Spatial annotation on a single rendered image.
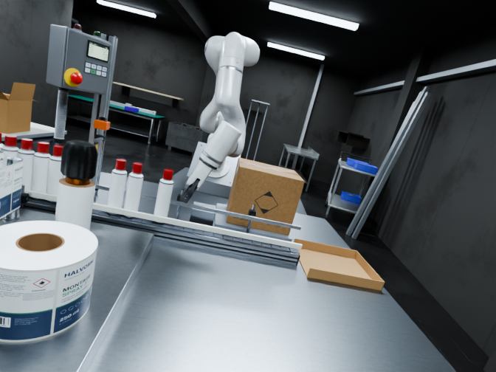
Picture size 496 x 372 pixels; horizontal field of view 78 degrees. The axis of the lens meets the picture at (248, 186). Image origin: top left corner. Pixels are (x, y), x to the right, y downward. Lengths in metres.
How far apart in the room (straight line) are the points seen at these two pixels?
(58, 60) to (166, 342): 0.94
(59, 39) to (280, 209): 1.04
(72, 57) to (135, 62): 7.63
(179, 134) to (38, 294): 6.91
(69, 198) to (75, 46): 0.55
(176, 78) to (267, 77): 2.30
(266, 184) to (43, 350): 0.98
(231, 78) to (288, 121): 7.04
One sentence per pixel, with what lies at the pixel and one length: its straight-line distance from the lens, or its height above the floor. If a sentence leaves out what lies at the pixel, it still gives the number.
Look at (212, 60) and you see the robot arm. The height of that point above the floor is 1.52.
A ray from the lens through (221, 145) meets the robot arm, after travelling 1.08.
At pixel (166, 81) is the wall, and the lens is 8.55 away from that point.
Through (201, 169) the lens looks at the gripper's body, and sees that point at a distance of 1.10.
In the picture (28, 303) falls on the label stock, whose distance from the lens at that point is 0.68.
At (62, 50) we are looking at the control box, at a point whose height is 1.40.
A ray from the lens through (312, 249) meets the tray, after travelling 1.45.
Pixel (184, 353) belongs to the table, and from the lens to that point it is 0.77.
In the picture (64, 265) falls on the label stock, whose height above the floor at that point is 1.02.
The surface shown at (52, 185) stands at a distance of 1.29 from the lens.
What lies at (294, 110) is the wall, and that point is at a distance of 8.17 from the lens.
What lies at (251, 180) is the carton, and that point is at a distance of 1.36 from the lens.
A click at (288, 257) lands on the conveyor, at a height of 0.86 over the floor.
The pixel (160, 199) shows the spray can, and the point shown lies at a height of 0.97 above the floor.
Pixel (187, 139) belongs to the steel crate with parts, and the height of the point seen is 0.37.
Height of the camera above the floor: 1.36
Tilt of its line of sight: 14 degrees down
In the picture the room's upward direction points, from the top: 14 degrees clockwise
